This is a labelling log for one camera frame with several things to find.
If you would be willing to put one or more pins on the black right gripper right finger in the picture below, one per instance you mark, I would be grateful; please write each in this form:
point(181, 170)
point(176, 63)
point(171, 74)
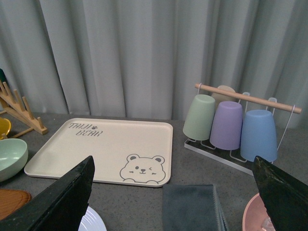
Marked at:
point(285, 197)

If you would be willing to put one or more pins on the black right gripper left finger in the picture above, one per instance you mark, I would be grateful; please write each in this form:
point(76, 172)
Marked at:
point(60, 207)

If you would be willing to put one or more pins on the white round plate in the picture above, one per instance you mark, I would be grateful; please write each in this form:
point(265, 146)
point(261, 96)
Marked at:
point(91, 221)

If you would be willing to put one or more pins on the pink bowl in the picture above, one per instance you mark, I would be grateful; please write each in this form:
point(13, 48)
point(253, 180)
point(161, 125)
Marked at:
point(255, 217)

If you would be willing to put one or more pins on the brown wooden cutting board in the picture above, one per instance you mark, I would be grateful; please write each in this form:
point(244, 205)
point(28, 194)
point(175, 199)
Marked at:
point(12, 200)

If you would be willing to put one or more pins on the blue plastic cup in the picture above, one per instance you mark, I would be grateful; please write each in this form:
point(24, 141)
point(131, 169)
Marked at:
point(258, 136)

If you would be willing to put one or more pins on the light green bowl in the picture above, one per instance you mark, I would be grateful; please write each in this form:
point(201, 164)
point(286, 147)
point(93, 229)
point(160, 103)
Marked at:
point(13, 157)

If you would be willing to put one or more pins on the purple plastic cup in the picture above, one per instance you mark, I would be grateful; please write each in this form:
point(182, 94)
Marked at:
point(227, 126)

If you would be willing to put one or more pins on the beige bear tray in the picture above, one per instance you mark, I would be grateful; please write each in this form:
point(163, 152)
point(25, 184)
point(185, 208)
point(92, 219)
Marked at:
point(124, 152)

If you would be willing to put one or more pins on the yellow mug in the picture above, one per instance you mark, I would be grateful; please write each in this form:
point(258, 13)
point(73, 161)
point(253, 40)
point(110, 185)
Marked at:
point(5, 127)

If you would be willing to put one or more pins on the grey folded cloth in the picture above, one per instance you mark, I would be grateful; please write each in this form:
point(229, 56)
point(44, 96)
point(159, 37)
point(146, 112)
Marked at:
point(192, 208)

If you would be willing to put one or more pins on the wooden dish rack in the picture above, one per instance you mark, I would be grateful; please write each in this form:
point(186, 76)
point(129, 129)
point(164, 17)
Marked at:
point(19, 108)

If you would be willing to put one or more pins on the green plastic cup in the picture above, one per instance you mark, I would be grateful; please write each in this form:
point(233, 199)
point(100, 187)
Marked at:
point(199, 119)

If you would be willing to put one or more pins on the dark green mug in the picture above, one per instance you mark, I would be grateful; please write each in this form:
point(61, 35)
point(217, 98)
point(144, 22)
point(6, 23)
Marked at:
point(2, 76)

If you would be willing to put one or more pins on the grey curtain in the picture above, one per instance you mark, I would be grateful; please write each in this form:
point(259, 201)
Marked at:
point(142, 58)

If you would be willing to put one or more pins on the wooden rack handle rod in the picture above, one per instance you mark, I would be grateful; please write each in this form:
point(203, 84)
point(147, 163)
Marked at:
point(252, 99)

